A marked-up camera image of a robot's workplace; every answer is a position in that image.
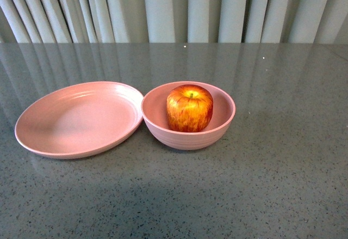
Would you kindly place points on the pink bowl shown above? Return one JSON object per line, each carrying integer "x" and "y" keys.
{"x": 153, "y": 109}

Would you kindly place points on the red yellow apple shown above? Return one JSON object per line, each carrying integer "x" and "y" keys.
{"x": 189, "y": 108}

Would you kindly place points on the grey pleated curtain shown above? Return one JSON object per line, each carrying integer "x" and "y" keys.
{"x": 232, "y": 21}

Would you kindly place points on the pink plate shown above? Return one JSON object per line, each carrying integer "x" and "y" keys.
{"x": 81, "y": 120}

